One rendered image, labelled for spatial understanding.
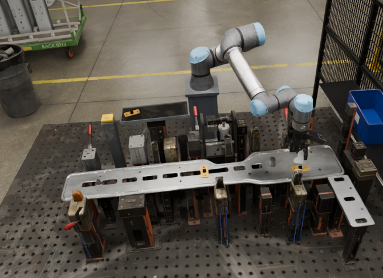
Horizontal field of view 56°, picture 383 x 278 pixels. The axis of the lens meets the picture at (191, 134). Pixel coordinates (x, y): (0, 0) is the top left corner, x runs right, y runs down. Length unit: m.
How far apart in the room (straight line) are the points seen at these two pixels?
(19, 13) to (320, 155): 4.88
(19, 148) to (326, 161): 3.08
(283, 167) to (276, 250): 0.41
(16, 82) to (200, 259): 3.09
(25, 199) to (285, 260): 1.53
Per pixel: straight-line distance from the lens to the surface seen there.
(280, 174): 1.82
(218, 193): 1.67
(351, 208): 1.74
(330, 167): 1.90
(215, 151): 1.98
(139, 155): 1.90
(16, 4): 5.91
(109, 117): 2.03
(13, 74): 4.29
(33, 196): 2.43
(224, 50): 1.76
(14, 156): 4.02
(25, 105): 4.51
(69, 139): 2.75
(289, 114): 1.88
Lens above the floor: 2.29
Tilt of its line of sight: 39 degrees down
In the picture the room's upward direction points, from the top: 6 degrees counter-clockwise
